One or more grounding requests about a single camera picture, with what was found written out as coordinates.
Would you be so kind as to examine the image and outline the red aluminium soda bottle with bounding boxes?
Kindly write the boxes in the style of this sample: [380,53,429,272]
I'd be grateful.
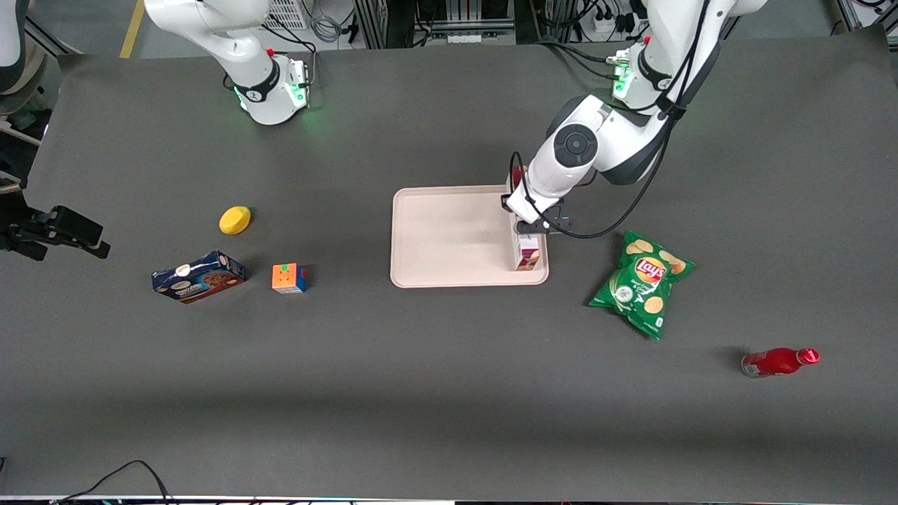
[741,346,821,379]

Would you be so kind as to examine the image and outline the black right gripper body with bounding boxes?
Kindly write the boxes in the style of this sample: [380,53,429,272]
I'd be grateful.
[0,191,54,262]

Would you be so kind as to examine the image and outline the black floor cable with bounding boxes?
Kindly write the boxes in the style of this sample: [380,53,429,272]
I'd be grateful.
[55,459,177,505]

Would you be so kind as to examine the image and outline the red tartan cookie box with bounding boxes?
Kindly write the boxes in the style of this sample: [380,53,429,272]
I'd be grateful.
[506,166,543,272]

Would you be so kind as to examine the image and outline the beige plastic tray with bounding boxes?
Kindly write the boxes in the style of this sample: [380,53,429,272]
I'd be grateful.
[389,184,550,289]

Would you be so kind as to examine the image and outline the blue cookie box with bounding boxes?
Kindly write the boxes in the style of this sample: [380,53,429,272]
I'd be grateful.
[151,250,247,304]

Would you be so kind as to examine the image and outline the green Lay's chips bag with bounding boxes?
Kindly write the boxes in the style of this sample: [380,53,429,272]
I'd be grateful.
[588,229,696,342]

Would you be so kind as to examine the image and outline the grey coiled cable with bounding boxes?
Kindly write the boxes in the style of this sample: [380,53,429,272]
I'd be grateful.
[309,13,343,44]

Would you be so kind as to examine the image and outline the colourful puzzle cube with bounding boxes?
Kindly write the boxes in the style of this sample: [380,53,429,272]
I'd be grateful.
[272,262,309,295]

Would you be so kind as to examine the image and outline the white power strip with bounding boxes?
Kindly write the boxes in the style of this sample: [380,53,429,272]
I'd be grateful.
[588,8,636,39]

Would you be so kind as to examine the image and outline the yellow round lid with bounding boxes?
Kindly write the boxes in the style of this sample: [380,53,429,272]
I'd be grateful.
[218,206,252,236]

